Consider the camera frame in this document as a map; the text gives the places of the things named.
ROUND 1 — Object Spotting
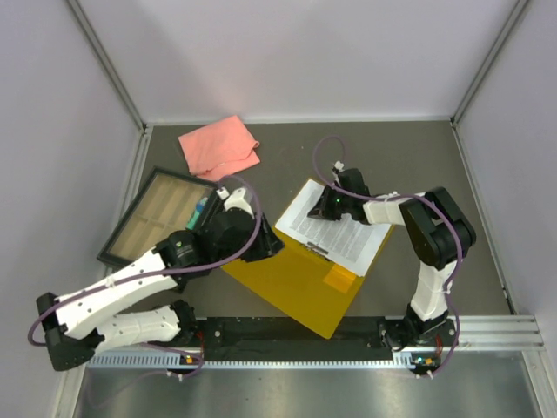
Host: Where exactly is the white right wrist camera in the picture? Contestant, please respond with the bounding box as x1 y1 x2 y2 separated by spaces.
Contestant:
332 161 345 173

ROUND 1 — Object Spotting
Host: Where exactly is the slotted grey cable duct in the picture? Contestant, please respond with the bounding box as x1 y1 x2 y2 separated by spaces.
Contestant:
86 351 440 370

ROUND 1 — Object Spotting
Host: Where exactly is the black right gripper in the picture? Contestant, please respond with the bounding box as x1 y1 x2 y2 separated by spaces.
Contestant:
309 185 352 222

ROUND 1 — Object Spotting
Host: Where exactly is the metal folder clip mechanism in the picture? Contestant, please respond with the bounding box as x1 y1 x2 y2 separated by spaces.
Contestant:
304 242 331 261

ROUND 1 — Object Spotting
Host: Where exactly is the black framed wooden tray box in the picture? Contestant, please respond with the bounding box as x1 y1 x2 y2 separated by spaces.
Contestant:
97 166 217 269

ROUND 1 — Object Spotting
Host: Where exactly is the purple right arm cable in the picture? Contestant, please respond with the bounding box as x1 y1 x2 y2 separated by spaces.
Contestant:
312 136 464 382

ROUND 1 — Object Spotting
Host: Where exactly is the printed paper sheet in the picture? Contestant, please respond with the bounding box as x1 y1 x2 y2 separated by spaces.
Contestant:
275 179 391 277

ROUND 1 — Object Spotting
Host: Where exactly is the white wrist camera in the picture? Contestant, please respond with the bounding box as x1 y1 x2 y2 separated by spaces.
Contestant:
332 161 345 173
217 187 254 218

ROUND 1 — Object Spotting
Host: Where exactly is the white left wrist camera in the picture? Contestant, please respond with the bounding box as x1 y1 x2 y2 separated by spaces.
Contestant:
217 187 254 218

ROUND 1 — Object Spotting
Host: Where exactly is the aluminium frame rail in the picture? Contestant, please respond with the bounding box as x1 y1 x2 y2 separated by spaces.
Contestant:
457 315 545 351

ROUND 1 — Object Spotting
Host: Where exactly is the pink folded cloth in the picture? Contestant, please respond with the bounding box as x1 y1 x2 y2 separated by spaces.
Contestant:
178 116 260 182

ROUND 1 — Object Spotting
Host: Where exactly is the yellow plastic folder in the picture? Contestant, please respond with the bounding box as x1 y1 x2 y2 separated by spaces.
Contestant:
220 177 397 340

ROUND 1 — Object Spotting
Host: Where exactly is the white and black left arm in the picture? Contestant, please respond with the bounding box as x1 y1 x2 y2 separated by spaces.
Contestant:
37 208 285 372

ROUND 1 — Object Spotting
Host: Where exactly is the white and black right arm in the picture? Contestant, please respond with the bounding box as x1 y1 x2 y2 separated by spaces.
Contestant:
307 161 476 350

